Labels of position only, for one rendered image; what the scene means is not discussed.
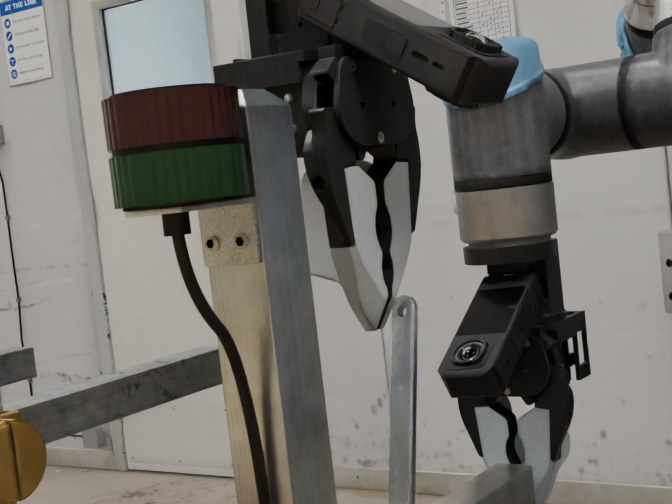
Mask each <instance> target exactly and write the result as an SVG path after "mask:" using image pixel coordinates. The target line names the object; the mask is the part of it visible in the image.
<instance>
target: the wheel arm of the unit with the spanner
mask: <svg viewBox="0 0 672 504"><path fill-rule="evenodd" d="M535 503H536V501H535V491H534V481H533V472H532V466H531V465H521V464H506V463H496V464H494V465H493V466H491V467H490V468H488V469H487V470H485V471H483V472H482V473H480V474H479V475H477V476H476V477H474V478H472V479H471V480H469V481H468V482H466V483H465V484H463V485H461V486H460V487H458V488H457V489H455V490H454V491H452V492H450V493H449V494H447V495H446V496H444V497H443V498H441V499H440V500H438V501H436V502H435V503H433V504H535Z"/></svg>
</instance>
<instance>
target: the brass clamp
mask: <svg viewBox="0 0 672 504"><path fill-rule="evenodd" d="M46 448H47V447H46V445H45V443H44V440H43V438H42V436H41V434H40V432H39V431H38V430H37V429H36V428H35V427H34V426H33V425H32V424H30V423H29V422H26V421H24V420H22V416H21V412H20V411H18V410H3V412H2V413H0V503H1V504H15V503H17V501H23V500H24V499H26V498H27V497H29V496H30V495H31V494H32V493H33V492H34V491H35V490H36V488H37V487H38V485H39V484H40V482H41V480H42V477H43V475H44V472H45V468H46V460H47V454H46Z"/></svg>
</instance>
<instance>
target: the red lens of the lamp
mask: <svg viewBox="0 0 672 504"><path fill-rule="evenodd" d="M101 107H102V115H103V123H104V131H105V138H106V146H107V152H108V153H112V151H115V150H120V149H125V148H132V147H139V146H146V145H154V144H162V143H171V142H180V141H190V140H200V139H212V138H228V137H238V138H239V139H241V138H243V128H242V120H241V112H240V103H239V95H238V88H237V87H235V86H224V85H216V86H194V87H181V88H170V89H161V90H152V91H144V92H137V93H131V94H125V95H120V96H115V97H111V98H107V99H104V100H102V101H101Z"/></svg>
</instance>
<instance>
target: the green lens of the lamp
mask: <svg viewBox="0 0 672 504"><path fill-rule="evenodd" d="M108 162H109V169H110V177H111V185H112V192H113V200H114V208H115V209H121V208H131V207H140V206H149V205H158V204H167V203H176V202H184V201H193V200H202V199H210V198H218V197H226V196H235V195H242V194H249V193H250V187H249V178H248V170H247V162H246V153H245V145H244V144H224V145H211V146H200V147H190V148H181V149H172V150H163V151H154V152H146V153H139V154H132V155H125V156H119V157H113V158H109V159H108Z"/></svg>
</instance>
